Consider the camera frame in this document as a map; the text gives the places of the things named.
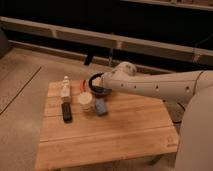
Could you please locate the dark ceramic bowl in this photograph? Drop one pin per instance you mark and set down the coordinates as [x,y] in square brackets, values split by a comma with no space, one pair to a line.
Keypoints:
[98,90]

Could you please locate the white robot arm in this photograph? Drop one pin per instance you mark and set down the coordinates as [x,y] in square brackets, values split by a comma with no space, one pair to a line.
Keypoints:
[195,88]

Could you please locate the blue sponge block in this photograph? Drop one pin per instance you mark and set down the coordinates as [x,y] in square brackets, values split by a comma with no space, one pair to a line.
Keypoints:
[101,108]

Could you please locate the orange carrot toy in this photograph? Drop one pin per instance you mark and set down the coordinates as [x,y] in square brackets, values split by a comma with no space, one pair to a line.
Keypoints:
[83,86]

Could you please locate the white paper cup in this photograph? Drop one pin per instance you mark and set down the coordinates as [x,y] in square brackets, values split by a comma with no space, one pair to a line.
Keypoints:
[85,99]

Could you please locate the black stand leg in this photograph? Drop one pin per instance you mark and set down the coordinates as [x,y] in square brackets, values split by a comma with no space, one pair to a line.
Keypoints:
[88,59]

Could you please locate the small white bottle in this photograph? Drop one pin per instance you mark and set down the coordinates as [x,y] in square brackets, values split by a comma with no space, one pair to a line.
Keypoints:
[65,90]

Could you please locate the black remote control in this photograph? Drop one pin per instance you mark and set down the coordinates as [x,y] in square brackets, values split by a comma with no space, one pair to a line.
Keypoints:
[66,111]

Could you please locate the wooden table board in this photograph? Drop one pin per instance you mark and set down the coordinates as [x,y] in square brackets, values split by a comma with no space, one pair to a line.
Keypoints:
[135,126]

